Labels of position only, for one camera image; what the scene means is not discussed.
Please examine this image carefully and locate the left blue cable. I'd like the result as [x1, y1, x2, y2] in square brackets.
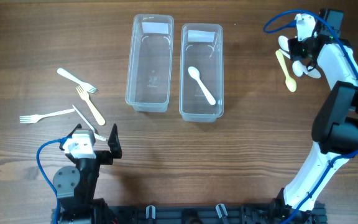
[35, 138, 70, 224]

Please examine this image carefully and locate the left clear plastic container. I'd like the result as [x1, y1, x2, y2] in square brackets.
[126, 14, 174, 113]

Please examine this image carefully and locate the white label right container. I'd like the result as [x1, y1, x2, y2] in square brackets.
[187, 30, 215, 43]

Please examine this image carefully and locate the blue cable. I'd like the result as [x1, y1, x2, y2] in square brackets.
[35, 138, 70, 224]
[262, 9, 358, 224]

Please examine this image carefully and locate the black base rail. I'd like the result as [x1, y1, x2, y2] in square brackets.
[52, 202, 326, 224]

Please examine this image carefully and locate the white label left container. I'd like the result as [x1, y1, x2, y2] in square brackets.
[142, 22, 169, 35]

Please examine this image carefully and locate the white plastic spoon thin handle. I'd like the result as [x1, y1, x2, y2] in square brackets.
[303, 66, 321, 78]

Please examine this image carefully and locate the yellow plastic spoon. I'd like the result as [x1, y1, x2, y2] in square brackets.
[275, 50, 297, 93]

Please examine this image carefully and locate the white spoon slender handle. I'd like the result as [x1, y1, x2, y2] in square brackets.
[278, 35, 290, 59]

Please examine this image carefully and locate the clear plastic container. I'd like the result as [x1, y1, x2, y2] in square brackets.
[179, 23, 224, 123]
[126, 14, 174, 113]

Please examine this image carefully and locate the right clear plastic container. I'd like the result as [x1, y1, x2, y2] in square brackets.
[179, 23, 224, 123]

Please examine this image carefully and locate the thin white fork lower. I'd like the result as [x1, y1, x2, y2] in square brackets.
[72, 105, 106, 141]

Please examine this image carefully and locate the thick white plastic fork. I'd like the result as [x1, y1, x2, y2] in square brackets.
[57, 68, 98, 93]

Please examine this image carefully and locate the right blue cable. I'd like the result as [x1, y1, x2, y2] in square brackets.
[262, 9, 358, 224]

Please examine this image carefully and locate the white label container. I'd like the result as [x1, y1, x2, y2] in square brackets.
[187, 30, 215, 43]
[142, 22, 169, 35]

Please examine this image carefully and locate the thin white fork left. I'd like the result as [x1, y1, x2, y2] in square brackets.
[19, 108, 75, 124]

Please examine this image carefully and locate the thick white plastic spoon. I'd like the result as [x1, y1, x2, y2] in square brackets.
[188, 67, 216, 105]

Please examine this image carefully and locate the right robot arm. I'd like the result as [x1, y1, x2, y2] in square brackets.
[282, 35, 358, 212]

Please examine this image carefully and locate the thin white fork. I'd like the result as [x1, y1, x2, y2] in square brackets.
[19, 108, 75, 124]
[72, 105, 106, 141]

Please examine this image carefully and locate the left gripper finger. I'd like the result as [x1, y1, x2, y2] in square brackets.
[108, 124, 121, 152]
[67, 124, 82, 138]

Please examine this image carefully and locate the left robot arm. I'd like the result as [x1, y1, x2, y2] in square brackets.
[51, 124, 122, 223]

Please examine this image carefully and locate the yellow plastic fork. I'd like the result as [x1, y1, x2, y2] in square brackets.
[76, 86, 106, 126]

